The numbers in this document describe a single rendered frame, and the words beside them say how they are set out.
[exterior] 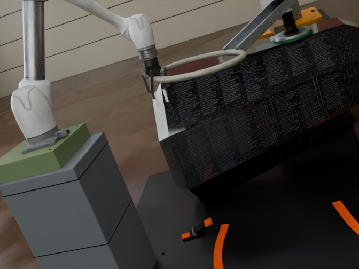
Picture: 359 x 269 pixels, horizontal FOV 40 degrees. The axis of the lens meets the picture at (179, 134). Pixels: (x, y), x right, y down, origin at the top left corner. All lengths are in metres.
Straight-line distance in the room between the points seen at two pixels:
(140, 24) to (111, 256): 1.08
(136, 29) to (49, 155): 0.70
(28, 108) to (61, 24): 7.71
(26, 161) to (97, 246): 0.50
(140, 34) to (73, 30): 7.50
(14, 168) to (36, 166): 0.11
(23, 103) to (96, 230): 0.66
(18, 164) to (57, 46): 7.83
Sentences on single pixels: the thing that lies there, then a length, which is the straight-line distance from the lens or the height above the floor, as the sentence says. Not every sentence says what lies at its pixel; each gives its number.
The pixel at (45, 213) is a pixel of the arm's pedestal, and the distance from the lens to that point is 2.35.
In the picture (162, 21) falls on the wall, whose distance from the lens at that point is 9.26.
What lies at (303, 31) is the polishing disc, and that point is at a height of 0.87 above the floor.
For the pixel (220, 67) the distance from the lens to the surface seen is 2.27.
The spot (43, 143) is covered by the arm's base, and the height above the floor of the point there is 0.90.
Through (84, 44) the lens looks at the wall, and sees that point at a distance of 9.81.
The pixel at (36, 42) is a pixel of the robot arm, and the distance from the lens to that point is 2.50.
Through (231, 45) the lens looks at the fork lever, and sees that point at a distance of 2.68.
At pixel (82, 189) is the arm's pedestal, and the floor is 0.69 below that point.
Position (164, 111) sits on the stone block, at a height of 0.71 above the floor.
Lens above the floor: 1.46
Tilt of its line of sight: 19 degrees down
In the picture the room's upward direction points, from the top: 20 degrees counter-clockwise
